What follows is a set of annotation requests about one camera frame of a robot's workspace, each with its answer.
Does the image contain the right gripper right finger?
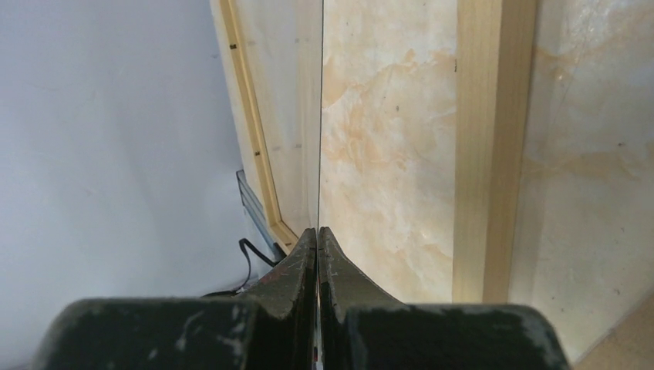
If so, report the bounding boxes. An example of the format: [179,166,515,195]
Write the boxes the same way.
[317,227,569,369]

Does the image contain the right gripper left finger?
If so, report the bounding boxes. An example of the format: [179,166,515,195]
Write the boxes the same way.
[34,229,317,369]

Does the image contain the wooden picture frame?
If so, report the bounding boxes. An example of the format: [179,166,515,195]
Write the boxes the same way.
[218,0,538,304]

